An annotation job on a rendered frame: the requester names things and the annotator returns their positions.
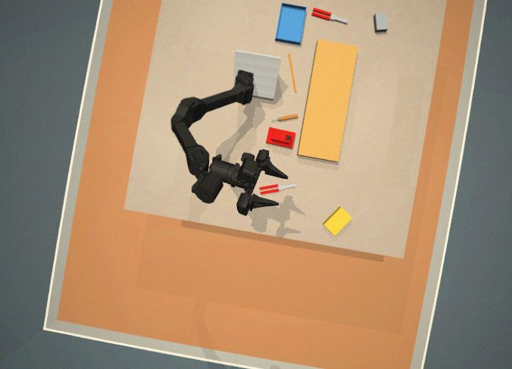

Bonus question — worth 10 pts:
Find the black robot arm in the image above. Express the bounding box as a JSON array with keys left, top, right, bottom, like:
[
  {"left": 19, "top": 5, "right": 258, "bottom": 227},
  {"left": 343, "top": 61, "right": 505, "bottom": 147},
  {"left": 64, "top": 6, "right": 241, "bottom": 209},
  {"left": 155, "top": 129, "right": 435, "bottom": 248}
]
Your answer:
[{"left": 170, "top": 70, "right": 258, "bottom": 204}]

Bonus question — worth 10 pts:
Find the blue rectangular tray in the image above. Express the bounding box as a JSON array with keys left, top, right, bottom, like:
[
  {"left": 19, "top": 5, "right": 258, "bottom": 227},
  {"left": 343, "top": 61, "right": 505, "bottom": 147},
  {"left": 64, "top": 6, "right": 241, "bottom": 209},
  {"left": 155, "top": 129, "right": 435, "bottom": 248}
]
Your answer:
[{"left": 275, "top": 3, "right": 307, "bottom": 45}]

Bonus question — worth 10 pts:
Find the yellow rectangular block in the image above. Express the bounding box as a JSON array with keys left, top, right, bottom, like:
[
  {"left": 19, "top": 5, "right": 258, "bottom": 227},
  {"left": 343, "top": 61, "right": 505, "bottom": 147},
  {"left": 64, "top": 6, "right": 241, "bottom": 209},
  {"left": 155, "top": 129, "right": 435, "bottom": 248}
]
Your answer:
[{"left": 323, "top": 207, "right": 352, "bottom": 236}]

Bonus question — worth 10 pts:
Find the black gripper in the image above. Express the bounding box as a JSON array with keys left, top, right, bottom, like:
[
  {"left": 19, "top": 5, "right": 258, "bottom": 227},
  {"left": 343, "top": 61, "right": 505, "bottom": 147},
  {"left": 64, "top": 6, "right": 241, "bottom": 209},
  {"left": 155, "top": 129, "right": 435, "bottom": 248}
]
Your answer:
[{"left": 226, "top": 149, "right": 289, "bottom": 216}]

